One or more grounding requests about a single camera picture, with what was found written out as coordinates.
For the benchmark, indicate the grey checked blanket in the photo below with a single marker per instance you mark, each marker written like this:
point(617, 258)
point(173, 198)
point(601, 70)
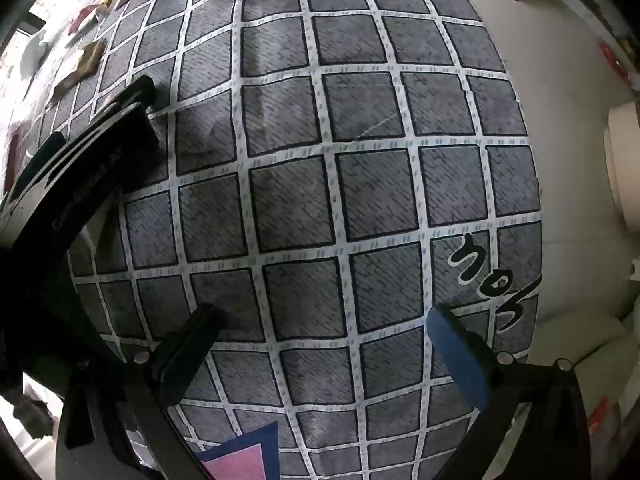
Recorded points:
point(300, 200)

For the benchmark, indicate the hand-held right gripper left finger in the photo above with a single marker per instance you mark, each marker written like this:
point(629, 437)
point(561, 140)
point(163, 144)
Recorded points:
point(175, 360)

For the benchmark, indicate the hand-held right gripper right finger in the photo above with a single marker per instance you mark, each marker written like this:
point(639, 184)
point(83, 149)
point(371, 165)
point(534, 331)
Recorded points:
point(460, 360)

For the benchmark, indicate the white cylindrical container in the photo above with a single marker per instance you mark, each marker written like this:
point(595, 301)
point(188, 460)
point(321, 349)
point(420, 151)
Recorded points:
point(625, 170)

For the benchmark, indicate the pile of snack packets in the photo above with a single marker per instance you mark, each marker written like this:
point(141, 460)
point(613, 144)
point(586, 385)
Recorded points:
point(87, 60)

